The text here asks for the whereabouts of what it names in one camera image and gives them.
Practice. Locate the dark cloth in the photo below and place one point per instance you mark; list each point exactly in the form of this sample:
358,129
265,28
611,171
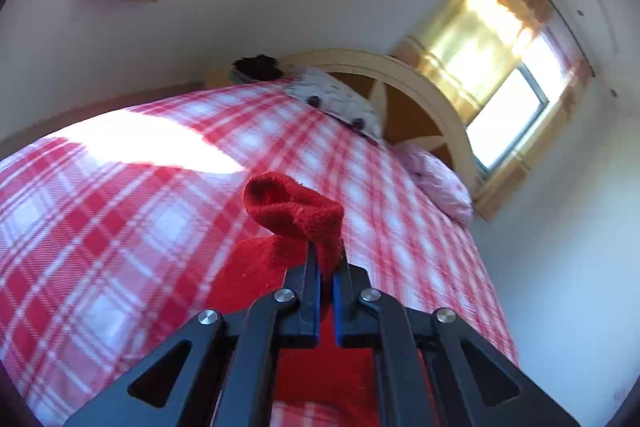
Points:
257,67

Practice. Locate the cream wooden headboard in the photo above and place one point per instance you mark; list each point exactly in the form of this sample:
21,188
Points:
425,87

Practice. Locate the red fleece garment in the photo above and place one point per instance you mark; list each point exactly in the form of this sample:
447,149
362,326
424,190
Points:
280,207

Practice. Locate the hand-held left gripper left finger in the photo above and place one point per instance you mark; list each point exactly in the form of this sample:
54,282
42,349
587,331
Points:
316,302

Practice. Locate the window with grey frame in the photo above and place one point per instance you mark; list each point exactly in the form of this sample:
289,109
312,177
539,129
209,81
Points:
510,117

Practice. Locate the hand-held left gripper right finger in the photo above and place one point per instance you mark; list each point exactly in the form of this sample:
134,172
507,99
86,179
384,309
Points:
337,307

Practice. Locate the red plaid bed blanket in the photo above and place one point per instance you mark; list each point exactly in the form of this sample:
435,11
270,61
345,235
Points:
125,217

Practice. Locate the white printed pillow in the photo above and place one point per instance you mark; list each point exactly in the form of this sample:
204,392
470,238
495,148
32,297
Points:
335,97

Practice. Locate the pink pillow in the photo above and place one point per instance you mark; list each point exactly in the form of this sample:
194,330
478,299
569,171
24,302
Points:
440,179

